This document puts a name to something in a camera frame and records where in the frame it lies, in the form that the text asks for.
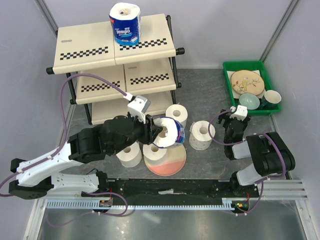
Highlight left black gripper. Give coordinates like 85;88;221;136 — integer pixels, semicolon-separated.
110;112;164;157

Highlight blue paper towel roll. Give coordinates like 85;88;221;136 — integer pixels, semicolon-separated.
109;2;141;46

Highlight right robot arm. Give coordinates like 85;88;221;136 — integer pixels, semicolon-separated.
217;106;296;197

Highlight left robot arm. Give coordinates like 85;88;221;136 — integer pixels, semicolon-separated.
8;115;163;200

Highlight beige three-tier shelf rack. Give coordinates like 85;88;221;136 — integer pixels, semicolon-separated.
46;13;185;125

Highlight plain white roll on table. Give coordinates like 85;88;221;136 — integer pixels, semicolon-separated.
116;142;142;168

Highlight plain white roll on plate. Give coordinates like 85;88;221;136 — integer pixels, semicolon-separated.
142;144;168;167

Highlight light teal ceramic bowl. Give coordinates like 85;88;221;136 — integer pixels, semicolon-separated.
238;93;260;110

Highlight white roll with pink core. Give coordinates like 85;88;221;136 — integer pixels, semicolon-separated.
189;120;216;151

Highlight dark teal mug white inside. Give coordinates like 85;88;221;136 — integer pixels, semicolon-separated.
258;90;282;110

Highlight white roll with dotted print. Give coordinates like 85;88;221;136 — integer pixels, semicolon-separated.
165;104;188;127

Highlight beige plate with bird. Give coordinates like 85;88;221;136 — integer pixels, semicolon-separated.
230;70;265;96

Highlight beige and pink plate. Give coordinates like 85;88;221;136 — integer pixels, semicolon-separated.
144;145;187;177

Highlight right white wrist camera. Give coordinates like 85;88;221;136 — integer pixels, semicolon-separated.
229;105;248;121

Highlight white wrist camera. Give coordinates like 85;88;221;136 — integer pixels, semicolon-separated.
123;92;151;124
229;105;248;121

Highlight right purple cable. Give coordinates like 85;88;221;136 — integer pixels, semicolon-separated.
207;110;248;146

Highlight purple cable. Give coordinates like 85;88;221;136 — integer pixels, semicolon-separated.
207;110;248;146
0;73;129;227

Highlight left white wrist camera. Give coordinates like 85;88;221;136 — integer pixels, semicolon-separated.
123;92;151;124

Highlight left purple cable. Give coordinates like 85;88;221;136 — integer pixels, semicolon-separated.
0;73;129;227

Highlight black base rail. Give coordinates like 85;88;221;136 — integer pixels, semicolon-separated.
97;178;259;206

